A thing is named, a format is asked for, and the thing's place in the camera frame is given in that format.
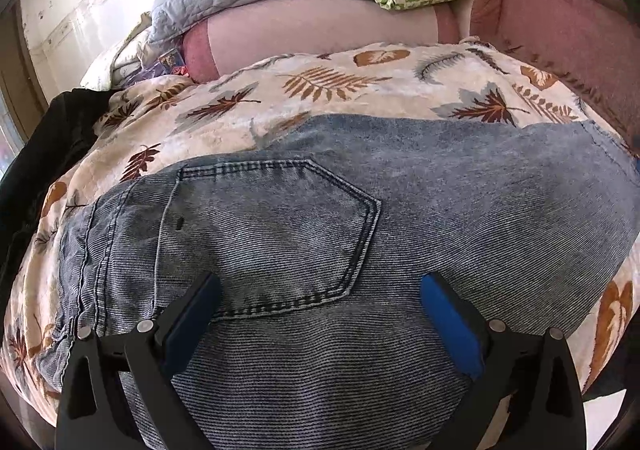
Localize blue denim pants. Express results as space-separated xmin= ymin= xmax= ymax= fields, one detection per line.
xmin=37 ymin=115 xmax=639 ymax=449

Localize black garment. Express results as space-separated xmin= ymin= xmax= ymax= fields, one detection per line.
xmin=0 ymin=88 xmax=114 ymax=308

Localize leaf print beige blanket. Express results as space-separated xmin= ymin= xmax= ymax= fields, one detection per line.
xmin=0 ymin=40 xmax=637 ymax=426

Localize white cloth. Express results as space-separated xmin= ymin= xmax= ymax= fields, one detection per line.
xmin=80 ymin=12 xmax=152 ymax=91

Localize pink sofa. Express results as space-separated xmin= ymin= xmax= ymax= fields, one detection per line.
xmin=183 ymin=0 xmax=639 ymax=140

